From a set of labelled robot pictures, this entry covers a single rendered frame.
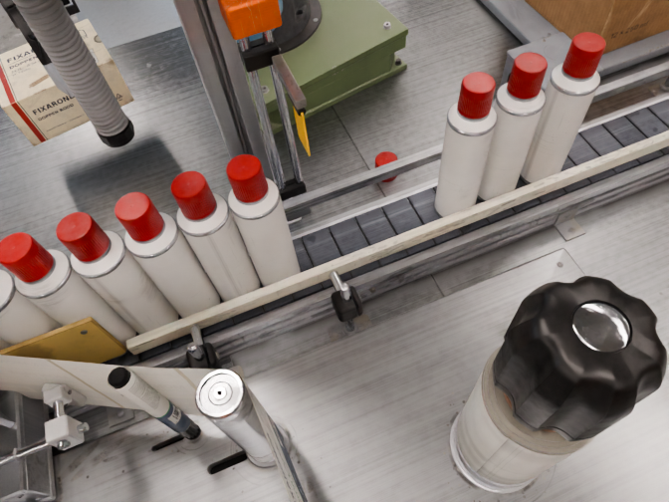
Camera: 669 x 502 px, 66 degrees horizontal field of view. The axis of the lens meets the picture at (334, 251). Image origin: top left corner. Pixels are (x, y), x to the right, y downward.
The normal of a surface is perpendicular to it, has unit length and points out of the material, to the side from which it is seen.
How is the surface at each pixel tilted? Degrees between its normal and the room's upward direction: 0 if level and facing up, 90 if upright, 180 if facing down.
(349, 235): 0
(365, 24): 4
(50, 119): 90
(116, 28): 0
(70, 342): 90
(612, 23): 90
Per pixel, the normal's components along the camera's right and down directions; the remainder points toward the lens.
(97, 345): 0.37, 0.77
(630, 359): 0.05, -0.39
